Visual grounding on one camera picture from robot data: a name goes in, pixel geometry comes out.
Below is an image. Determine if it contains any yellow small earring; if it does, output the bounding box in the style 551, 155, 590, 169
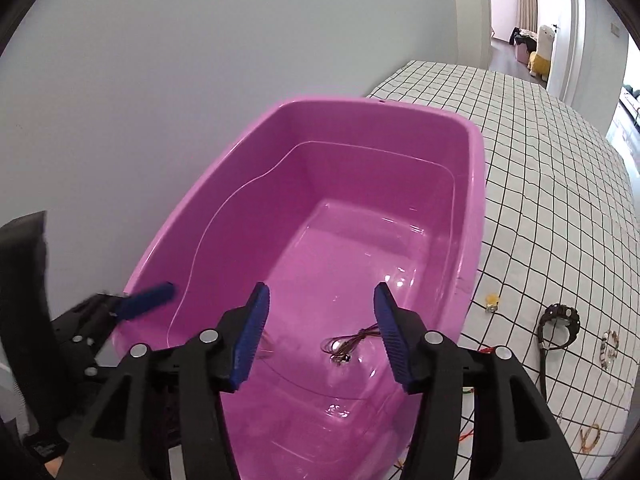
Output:
485, 294, 500, 312

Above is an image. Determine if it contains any black wrist watch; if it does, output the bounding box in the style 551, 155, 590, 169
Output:
536, 304, 582, 400

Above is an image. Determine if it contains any pink plastic tub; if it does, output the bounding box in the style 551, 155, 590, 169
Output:
113, 99, 485, 479

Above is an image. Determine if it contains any white black grid bedsheet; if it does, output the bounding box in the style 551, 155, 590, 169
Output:
373, 61, 639, 479

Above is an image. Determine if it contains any white door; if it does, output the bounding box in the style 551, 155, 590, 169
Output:
547, 0, 586, 106

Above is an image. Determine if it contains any red cord on bed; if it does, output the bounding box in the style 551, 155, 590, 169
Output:
459, 343, 497, 443

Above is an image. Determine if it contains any amber bangle bracelet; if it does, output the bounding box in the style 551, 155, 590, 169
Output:
578, 422, 602, 453

